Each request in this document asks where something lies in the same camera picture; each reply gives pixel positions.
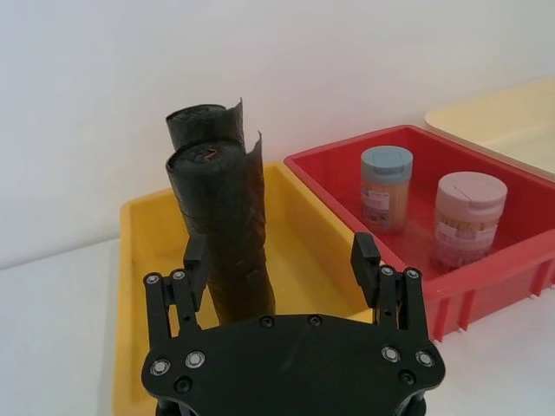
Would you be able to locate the red plastic bin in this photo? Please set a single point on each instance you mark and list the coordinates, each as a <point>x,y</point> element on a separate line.
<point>511,225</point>

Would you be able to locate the yellow plastic bin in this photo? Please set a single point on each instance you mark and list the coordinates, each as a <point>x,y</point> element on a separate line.
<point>312,242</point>

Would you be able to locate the black garbage bag roll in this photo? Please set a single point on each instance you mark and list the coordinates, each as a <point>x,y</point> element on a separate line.
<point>230,225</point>
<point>204,125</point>

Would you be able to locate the pink-lidded toothpick jar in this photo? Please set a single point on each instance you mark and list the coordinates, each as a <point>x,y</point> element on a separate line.
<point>468,216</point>

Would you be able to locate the cream plastic bin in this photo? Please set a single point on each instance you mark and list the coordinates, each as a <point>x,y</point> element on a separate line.
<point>511,117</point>

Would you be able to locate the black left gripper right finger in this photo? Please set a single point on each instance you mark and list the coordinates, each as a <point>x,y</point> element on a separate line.
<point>366,268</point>

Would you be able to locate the blue-lidded toothpick jar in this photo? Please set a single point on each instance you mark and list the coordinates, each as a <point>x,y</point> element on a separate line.
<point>386,186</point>

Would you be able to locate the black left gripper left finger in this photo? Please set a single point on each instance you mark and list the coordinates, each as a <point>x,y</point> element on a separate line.
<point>195,268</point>

